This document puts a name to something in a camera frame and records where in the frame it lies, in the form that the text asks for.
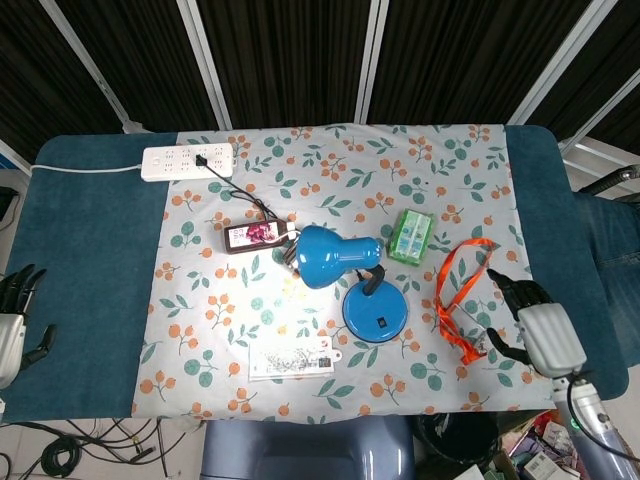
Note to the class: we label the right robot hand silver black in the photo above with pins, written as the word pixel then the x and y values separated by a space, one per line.
pixel 550 335

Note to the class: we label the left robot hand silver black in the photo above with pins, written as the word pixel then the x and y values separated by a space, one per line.
pixel 10 335

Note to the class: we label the blue desk lamp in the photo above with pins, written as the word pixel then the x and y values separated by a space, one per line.
pixel 320 255

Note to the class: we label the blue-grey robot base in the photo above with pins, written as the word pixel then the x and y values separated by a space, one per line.
pixel 300 450

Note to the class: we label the cardboard box of packages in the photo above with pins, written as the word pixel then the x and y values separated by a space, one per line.
pixel 540 450

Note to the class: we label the teal table cover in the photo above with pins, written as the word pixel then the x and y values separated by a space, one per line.
pixel 90 250

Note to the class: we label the blue denim fabric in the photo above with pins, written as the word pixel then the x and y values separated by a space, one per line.
pixel 615 235

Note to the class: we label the black waste bin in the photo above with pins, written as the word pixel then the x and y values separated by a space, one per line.
pixel 455 440

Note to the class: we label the green tissue pack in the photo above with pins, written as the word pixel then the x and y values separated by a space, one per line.
pixel 411 236

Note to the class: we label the white power strip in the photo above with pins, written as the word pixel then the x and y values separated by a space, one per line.
pixel 170 162

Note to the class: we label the dark bottle purple label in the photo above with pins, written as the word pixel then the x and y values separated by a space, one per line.
pixel 250 236

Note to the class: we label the ruler set in clear package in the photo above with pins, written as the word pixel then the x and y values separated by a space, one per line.
pixel 290 360

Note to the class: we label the floral grey tablecloth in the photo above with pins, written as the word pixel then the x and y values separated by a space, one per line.
pixel 310 165

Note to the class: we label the black curtain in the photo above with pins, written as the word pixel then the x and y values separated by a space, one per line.
pixel 290 55

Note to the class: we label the white aluminium partition post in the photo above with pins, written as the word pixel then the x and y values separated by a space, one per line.
pixel 555 65
pixel 600 115
pixel 207 65
pixel 369 60
pixel 95 75

